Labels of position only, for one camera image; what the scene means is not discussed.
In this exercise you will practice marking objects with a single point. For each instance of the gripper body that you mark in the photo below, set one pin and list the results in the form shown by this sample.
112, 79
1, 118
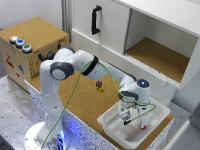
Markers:
138, 109

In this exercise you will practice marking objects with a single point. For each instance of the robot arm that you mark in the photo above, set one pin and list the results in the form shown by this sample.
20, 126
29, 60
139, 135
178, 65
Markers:
50, 96

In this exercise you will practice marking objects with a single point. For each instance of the white plastic box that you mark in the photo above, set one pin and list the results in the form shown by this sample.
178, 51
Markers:
110, 125

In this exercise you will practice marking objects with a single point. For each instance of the yellow block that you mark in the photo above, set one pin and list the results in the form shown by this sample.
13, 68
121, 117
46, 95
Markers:
100, 89

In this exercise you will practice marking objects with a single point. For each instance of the purple block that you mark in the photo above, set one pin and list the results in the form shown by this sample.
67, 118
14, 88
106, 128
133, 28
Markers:
98, 83

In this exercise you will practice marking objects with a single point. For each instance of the white sliding door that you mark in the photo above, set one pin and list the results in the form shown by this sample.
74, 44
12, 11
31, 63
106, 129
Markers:
111, 23

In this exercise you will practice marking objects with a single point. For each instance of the white cabinet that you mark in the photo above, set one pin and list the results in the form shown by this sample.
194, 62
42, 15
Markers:
160, 20

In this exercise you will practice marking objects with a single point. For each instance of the green button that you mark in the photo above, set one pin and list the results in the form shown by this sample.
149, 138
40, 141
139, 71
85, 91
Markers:
26, 48

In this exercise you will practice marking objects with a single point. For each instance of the wooden drawer box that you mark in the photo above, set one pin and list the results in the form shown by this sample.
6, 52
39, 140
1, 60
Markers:
33, 31

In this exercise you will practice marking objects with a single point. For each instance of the blue button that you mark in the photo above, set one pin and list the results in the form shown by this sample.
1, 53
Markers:
20, 42

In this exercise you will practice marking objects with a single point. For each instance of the red button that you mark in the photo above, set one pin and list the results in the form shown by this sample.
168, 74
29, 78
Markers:
13, 39

